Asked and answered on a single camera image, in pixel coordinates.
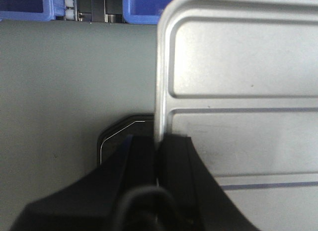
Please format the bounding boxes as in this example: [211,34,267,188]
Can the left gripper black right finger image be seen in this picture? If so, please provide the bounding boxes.
[157,135,257,231]

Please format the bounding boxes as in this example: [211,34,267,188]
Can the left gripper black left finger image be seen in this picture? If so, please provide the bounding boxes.
[10,136,155,231]

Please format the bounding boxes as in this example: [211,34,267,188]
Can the silver ribbed metal tray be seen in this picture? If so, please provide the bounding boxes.
[155,0,318,231]

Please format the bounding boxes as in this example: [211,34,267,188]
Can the blue bin lower centre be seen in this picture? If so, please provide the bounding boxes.
[122,0,318,25]

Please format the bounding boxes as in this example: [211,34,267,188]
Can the blue bin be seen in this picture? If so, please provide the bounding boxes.
[0,0,66,21]
[122,0,318,25]

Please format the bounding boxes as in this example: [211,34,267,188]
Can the left white roller track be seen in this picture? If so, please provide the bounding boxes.
[65,0,75,20]

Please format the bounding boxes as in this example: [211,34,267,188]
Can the blue bin lower left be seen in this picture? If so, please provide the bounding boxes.
[0,0,66,21]

